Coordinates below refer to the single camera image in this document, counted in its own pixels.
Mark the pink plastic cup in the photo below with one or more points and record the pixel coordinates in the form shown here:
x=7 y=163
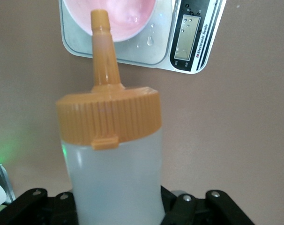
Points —
x=132 y=14

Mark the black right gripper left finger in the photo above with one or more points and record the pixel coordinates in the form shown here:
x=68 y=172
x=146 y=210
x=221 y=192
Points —
x=39 y=211

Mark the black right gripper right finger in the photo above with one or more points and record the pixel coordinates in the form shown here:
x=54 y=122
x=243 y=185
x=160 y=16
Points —
x=203 y=211

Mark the silver digital kitchen scale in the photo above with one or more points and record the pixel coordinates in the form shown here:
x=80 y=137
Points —
x=156 y=47

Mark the brown table cover sheet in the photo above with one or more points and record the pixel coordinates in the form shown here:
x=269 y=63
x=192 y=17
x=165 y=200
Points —
x=226 y=140

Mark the translucent squeeze bottle orange cap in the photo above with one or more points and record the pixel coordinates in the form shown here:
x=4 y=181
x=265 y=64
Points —
x=114 y=175

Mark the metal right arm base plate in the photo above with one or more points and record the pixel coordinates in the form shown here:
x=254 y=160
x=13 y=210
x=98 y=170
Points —
x=8 y=182

